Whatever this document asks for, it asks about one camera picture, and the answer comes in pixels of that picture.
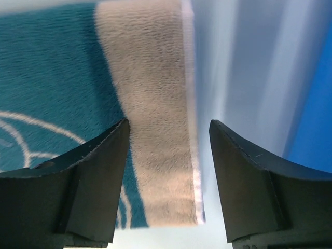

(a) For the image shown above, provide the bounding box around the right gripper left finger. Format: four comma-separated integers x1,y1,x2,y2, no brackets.
1,119,130,248

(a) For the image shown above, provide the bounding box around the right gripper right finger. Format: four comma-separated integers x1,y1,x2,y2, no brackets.
209,120,331,248

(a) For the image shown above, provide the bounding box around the Doraemon teal beige towel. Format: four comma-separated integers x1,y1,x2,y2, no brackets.
1,1,205,229

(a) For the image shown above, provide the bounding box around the blue plastic bin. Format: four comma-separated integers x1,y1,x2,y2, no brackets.
288,26,331,173

